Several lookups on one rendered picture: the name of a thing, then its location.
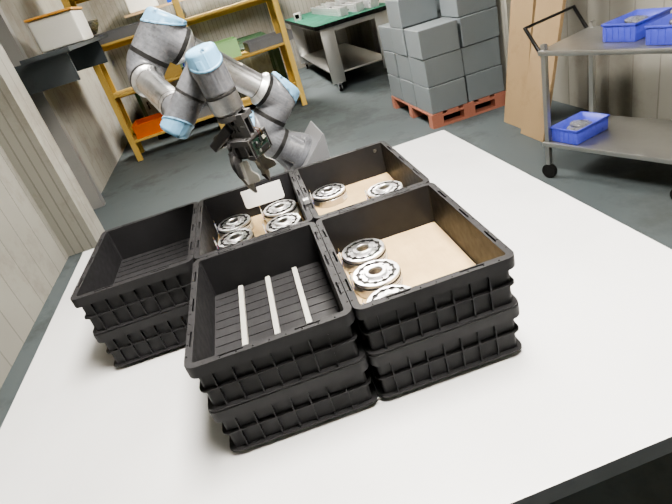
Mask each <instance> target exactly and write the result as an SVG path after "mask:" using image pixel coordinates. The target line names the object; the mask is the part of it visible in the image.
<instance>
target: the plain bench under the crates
mask: <svg viewBox="0 0 672 504"><path fill-rule="evenodd" d="M392 148H394V149H395V150H396V151H397V152H398V153H399V154H401V155H402V156H403V157H404V158H405V159H406V160H408V161H409V162H410V163H411V164H412V165H413V166H415V167H416V168H417V169H418V170H419V171H420V172H422V173H423V174H424V175H425V176H426V177H427V178H429V181H430V183H434V184H436V185H437V186H438V187H439V188H440V189H441V190H443V191H444V192H445V193H446V194H447V195H448V196H450V197H451V198H452V199H453V200H454V201H455V202H457V203H458V204H459V205H460V206H461V207H462V208H464V209H465V210H466V211H467V212H468V213H469V214H471V215H472V216H473V217H474V218H475V219H476V220H478V221H479V222H480V223H481V224H482V225H483V226H485V227H486V228H487V229H488V230H489V231H490V232H492V233H493V234H494V235H495V236H496V237H497V238H499V239H500V240H501V241H502V242H503V243H504V244H506V245H507V246H508V247H509V248H510V249H511V250H512V251H513V252H514V258H515V266H514V268H512V269H511V270H509V275H510V276H511V277H512V278H513V279H514V284H513V285H512V286H510V287H511V293H512V294H513V295H514V296H515V297H516V298H517V300H518V302H519V312H520V313H519V316H518V317H517V318H515V319H514V321H515V322H516V323H517V325H518V326H519V330H518V331H517V332H516V333H515V336H516V337H517V339H518V340H519V341H520V342H521V344H522V348H521V350H519V351H518V352H515V353H512V354H510V355H507V356H504V357H501V358H499V359H496V360H493V361H490V362H487V363H485V364H482V365H479V366H476V367H474V368H471V369H468V370H465V371H462V372H460V373H457V374H454V375H451V376H449V377H446V378H443V379H440V380H437V381H435V382H432V383H429V384H426V385H424V386H421V387H418V388H415V389H412V390H410V391H407V392H404V393H401V394H399V395H396V396H393V397H390V398H383V397H381V396H380V395H379V393H378V390H377V388H376V385H375V383H374V380H373V378H372V376H371V373H370V371H369V368H368V372H369V374H370V377H371V380H372V382H373V385H374V387H375V390H376V392H377V395H378V398H377V400H376V401H375V402H374V403H373V404H371V405H368V406H365V407H362V408H360V409H357V410H354V411H351V412H349V413H346V414H343V415H340V416H337V417H335V418H332V419H329V420H326V421H324V422H321V423H318V424H315V425H312V426H310V427H307V428H304V429H301V430H299V431H296V432H293V433H290V434H287V435H285V436H282V437H279V438H276V439H274V440H271V441H268V442H265V443H262V444H260V445H257V446H254V447H251V448H249V449H246V450H243V451H240V452H233V451H231V449H230V441H229V435H225V434H224V433H223V431H222V423H217V422H215V421H214V420H213V418H212V416H211V414H210V413H209V410H208V395H207V393H202V392H201V391H200V389H199V384H200V380H199V378H198V379H192V378H190V376H189V375H188V373H187V371H186V369H185V367H184V356H185V345H184V346H181V347H178V348H175V349H172V350H170V351H167V352H164V353H161V354H158V355H155V356H152V357H149V358H146V359H143V360H140V361H138V362H135V363H132V364H129V365H126V366H122V367H118V368H116V367H114V361H115V359H114V357H113V356H112V354H111V353H110V354H108V353H107V352H106V350H107V346H106V345H105V343H98V342H97V340H96V339H95V337H94V335H93V329H94V326H93V324H92V323H91V321H90V320H89V319H85V318H84V316H85V314H86V313H85V312H84V310H83V309H82V307H81V308H75V306H74V304H73V303H72V301H71V300H70V297H71V295H72V293H73V291H74V289H75V287H76V285H77V283H78V281H79V279H80V277H81V275H82V273H83V271H84V269H85V267H86V265H87V263H88V261H89V259H90V257H91V255H92V252H93V250H94V249H91V250H88V251H85V252H83V254H82V256H81V258H80V260H79V262H78V264H77V266H76V269H75V271H74V273H73V275H72V277H71V279H70V281H69V283H68V286H67V288H66V290H65V292H64V294H63V296H62V298H61V301H60V303H59V305H58V307H57V309H56V311H55V313H54V315H53V318H52V320H51V322H50V324H49V326H48V328H47V330H46V333H45V335H44V337H43V339H42V341H41V343H40V345H39V347H38V350H37V352H36V354H35V356H34V358H33V360H32V362H31V365H30V367H29V369H28V371H27V373H26V375H25V377H24V379H23V382H22V384H21V386H20V388H19V390H18V392H17V394H16V397H15V399H14V401H13V403H12V405H11V407H10V409H9V411H8V414H7V416H6V418H5V420H4V422H3V424H2V426H1V429H0V504H550V503H552V502H554V501H557V500H559V499H561V498H564V497H566V496H569V495H571V494H573V493H576V492H578V491H580V490H583V489H585V488H588V487H590V486H592V485H595V484H597V483H600V482H602V481H604V480H607V479H609V478H611V477H614V476H616V475H619V474H621V473H623V472H626V471H628V470H631V469H633V468H635V467H638V466H640V465H642V464H645V463H647V462H650V461H652V460H654V459H657V458H659V457H661V456H664V455H666V454H669V453H671V452H672V249H670V248H668V247H666V246H664V245H662V244H660V243H658V242H656V241H655V240H653V239H651V238H649V237H647V236H645V235H643V234H641V233H639V232H637V231H635V230H634V229H632V228H630V227H628V226H626V225H624V224H622V223H620V222H618V221H616V220H614V219H613V218H611V217H609V216H607V215H605V214H603V213H601V212H599V211H597V210H595V209H593V208H592V207H590V206H588V205H586V204H584V203H582V202H580V201H578V200H576V199H574V198H572V197H571V196H569V195H567V194H565V193H563V192H561V191H559V190H557V189H555V188H553V187H551V186H550V185H548V184H546V183H544V182H542V181H540V180H538V179H536V178H534V177H532V176H531V175H529V174H527V173H525V172H523V171H521V170H519V169H517V168H515V167H513V166H511V165H510V164H508V163H506V162H504V161H502V160H500V159H498V158H496V157H494V156H492V155H490V154H489V153H487V152H485V151H483V150H481V149H479V148H477V147H475V146H473V145H471V144H469V143H468V142H466V141H464V140H462V139H460V138H458V137H456V136H454V135H452V134H450V133H448V132H447V131H445V130H441V131H438V132H435V133H432V134H429V135H427V136H424V137H421V138H418V139H415V140H412V141H409V142H406V143H403V144H400V145H397V146H394V147H392Z"/></svg>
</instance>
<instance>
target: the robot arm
mask: <svg viewBox="0 0 672 504"><path fill-rule="evenodd" d="M170 62H171V63H173V64H175V65H178V64H181V63H184V65H185V67H184V69H183V72H182V74H181V76H180V78H179V81H178V83H177V85H176V88H175V87H174V86H172V85H171V84H170V83H169V82H168V81H167V80H166V79H165V77H164V75H165V73H166V70H167V68H168V66H169V64H170ZM126 71H127V76H128V80H129V83H130V85H131V87H132V88H133V90H134V91H135V92H136V93H137V94H138V95H140V96H142V97H144V98H147V99H148V100H149V101H150V102H151V104H152V105H153V106H154V107H155V108H156V109H157V110H158V111H159V112H160V113H161V114H162V115H163V116H162V118H161V119H162V120H161V123H160V128H161V129H162V130H163V131H165V132H166V133H168V134H170V135H172V136H174V137H176V138H179V139H187V138H188V137H189V135H190V133H191V132H192V130H193V129H194V125H195V123H196V121H197V119H198V116H199V114H200V112H201V110H202V108H203V105H204V103H205V101H207V103H208V105H209V107H210V109H211V111H212V113H213V115H214V116H215V117H216V118H217V120H218V122H219V124H225V123H227V124H226V125H224V127H223V128H222V129H221V131H220V132H219V133H218V135H216V136H215V137H214V138H213V141H212V143H211V144H210V147H211V148H212V149H213V150H214V151H215V152H218V151H219V150H220V149H223V148H225V147H226V146H227V149H228V151H229V153H228V156H229V159H230V164H231V167H232V169H233V170H234V172H235V173H236V174H237V176H238V177H239V178H240V179H241V180H242V181H243V183H244V184H245V185H246V186H247V187H248V188H249V189H250V190H252V191H253V192H254V193H257V189H256V186H255V184H254V183H257V182H259V181H260V176H259V174H258V173H256V172H255V171H253V170H252V169H251V166H250V164H249V162H248V161H246V160H244V161H242V160H241V159H248V160H250V161H254V162H255V163H256V165H257V168H258V169H259V170H260V171H261V175H262V176H264V177H265V178H266V179H267V180H270V171H269V168H272V167H274V166H276V162H275V160H276V161H278V162H279V163H280V164H281V165H282V166H283V167H284V168H285V169H286V170H287V171H294V170H295V169H296V168H299V167H301V166H302V165H303V163H304V162H305V160H306V158H307V156H308V153H309V151H310V148H311V144H312V137H311V136H310V135H308V134H306V133H301V132H295V131H290V130H288V129H286V128H284V126H285V124H286V122H287V120H288V118H289V116H290V114H291V112H292V110H293V108H294V106H295V104H296V103H297V99H298V97H299V95H300V91H299V89H298V88H297V87H296V86H295V85H293V84H292V83H291V82H290V81H288V80H287V79H286V78H284V77H283V76H281V75H280V74H278V73H277V72H275V71H273V72H272V73H271V74H270V73H268V72H264V73H262V74H260V73H259V72H257V71H255V70H253V69H251V68H250V67H248V66H246V65H244V64H242V63H241V62H239V61H237V60H235V59H233V58H232V57H230V56H228V55H226V54H224V53H223V52H221V51H219V50H218V49H217V47H216V45H215V44H214V43H213V42H203V41H201V40H199V39H198V38H196V37H194V35H193V32H192V30H191V29H190V28H188V27H187V21H186V20H184V19H182V18H179V17H177V16H175V15H172V14H170V13H167V12H165V11H163V10H160V9H158V8H155V7H152V6H149V7H147V8H146V9H145V11H144V13H143V16H142V18H140V23H139V25H138V28H137V30H136V33H135V35H134V38H133V40H132V43H131V45H130V48H129V49H128V52H127V56H126ZM238 92H240V93H242V94H244V95H246V96H248V97H250V100H251V103H252V104H253V105H255V106H256V107H255V110H254V111H253V110H251V109H250V107H249V108H245V107H244V105H243V101H242V99H241V97H240V95H239V93H238ZM265 155H267V156H269V157H271V158H273V159H271V158H268V157H266V156H265ZM274 159H275V160H274Z"/></svg>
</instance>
